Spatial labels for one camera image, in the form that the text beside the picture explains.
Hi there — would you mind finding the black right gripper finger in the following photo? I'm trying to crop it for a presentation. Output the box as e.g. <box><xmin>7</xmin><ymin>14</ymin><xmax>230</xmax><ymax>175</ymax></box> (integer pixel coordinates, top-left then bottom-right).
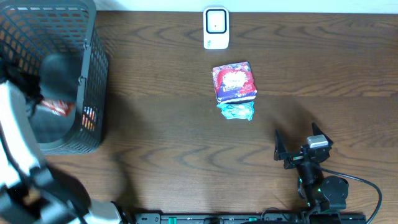
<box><xmin>274</xmin><ymin>130</ymin><xmax>287</xmax><ymax>161</ymax></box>
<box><xmin>312</xmin><ymin>122</ymin><xmax>333</xmax><ymax>146</ymax></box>

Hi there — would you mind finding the teal snack packet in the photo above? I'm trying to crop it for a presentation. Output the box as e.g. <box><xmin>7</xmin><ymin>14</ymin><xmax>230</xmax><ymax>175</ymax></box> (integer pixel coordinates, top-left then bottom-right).
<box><xmin>217</xmin><ymin>101</ymin><xmax>254</xmax><ymax>121</ymax></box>

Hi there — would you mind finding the purple red tissue pack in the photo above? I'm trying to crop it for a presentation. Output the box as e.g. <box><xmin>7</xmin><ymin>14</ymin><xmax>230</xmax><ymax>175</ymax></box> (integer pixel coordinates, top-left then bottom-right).
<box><xmin>211</xmin><ymin>62</ymin><xmax>257</xmax><ymax>104</ymax></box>

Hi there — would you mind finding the orange Top chocolate bar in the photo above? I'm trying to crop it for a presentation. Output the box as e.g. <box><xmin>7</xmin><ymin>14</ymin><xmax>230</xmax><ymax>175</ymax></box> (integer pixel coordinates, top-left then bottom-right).
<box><xmin>39</xmin><ymin>100</ymin><xmax>75</xmax><ymax>116</ymax></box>

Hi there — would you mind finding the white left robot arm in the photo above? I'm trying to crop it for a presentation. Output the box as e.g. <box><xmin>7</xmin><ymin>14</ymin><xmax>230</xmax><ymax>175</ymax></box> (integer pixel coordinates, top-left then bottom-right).
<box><xmin>1</xmin><ymin>58</ymin><xmax>129</xmax><ymax>224</ymax></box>

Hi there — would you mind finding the dark plastic mesh basket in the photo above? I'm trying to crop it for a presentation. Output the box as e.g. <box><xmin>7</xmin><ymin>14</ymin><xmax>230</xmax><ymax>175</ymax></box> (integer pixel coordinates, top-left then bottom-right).
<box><xmin>1</xmin><ymin>0</ymin><xmax>109</xmax><ymax>154</ymax></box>

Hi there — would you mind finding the black mounting rail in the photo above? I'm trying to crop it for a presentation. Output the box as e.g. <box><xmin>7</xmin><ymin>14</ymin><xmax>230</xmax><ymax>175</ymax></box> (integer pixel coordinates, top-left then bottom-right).
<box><xmin>134</xmin><ymin>213</ymin><xmax>366</xmax><ymax>224</ymax></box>

